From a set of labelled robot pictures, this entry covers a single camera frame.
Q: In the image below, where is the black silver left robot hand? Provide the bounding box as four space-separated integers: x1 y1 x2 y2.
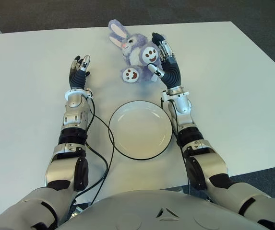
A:
69 55 91 90

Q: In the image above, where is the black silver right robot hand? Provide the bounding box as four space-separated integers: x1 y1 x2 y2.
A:
147 32 183 90

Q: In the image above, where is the purple plush bunny doll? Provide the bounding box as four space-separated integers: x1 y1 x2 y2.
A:
108 19 163 84

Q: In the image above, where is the white plate with black rim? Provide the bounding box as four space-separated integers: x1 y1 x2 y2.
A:
108 100 173 161

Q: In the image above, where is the grey robot torso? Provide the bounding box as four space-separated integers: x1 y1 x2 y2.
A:
55 190 267 230

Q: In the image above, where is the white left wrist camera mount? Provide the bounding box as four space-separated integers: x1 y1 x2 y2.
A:
64 88 95 100

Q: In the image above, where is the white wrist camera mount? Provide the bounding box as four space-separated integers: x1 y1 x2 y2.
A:
161 90 190 101
64 88 95 100

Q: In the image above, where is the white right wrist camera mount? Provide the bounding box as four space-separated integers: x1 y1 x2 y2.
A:
161 90 190 101

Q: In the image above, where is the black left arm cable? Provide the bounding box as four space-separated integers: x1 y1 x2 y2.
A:
74 95 116 207

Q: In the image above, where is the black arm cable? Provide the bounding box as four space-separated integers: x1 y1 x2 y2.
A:
74 95 116 207
161 98 192 196

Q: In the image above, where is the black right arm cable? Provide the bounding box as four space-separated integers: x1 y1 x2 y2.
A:
161 98 192 196

